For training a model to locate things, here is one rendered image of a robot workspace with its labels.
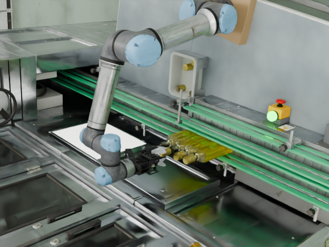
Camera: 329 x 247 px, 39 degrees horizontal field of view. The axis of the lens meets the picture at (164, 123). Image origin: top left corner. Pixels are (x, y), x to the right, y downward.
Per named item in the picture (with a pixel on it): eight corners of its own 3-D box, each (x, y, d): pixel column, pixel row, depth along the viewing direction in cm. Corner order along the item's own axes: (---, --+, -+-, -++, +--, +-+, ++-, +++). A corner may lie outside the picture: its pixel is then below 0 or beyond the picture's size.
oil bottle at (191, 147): (213, 144, 221) (181, 156, 207) (214, 134, 219) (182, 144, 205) (222, 149, 218) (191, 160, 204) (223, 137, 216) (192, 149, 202)
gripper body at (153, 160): (160, 171, 193) (137, 180, 186) (146, 164, 199) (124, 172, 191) (161, 155, 191) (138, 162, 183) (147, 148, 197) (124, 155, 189)
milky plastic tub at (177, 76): (179, 90, 249) (167, 93, 243) (182, 49, 240) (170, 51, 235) (203, 99, 237) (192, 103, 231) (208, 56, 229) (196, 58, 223)
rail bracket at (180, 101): (186, 118, 230) (168, 124, 222) (189, 86, 224) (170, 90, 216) (191, 120, 228) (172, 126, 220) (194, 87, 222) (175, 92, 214)
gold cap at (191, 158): (196, 162, 198) (188, 165, 195) (190, 161, 201) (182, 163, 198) (195, 154, 197) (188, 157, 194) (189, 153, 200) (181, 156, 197)
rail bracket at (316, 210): (320, 211, 187) (302, 223, 178) (323, 196, 184) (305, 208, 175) (329, 216, 184) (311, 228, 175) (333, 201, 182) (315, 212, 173)
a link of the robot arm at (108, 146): (91, 132, 179) (91, 158, 182) (107, 141, 171) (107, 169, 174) (108, 128, 183) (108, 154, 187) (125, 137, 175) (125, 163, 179)
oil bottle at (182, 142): (204, 140, 225) (173, 151, 211) (205, 129, 223) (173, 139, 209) (213, 143, 221) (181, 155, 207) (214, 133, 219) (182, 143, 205)
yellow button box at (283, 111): (275, 117, 208) (266, 120, 203) (278, 101, 205) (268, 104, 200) (289, 122, 203) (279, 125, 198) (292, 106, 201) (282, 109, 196)
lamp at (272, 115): (269, 118, 202) (264, 120, 200) (270, 109, 200) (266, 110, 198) (277, 122, 199) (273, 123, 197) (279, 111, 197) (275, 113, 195)
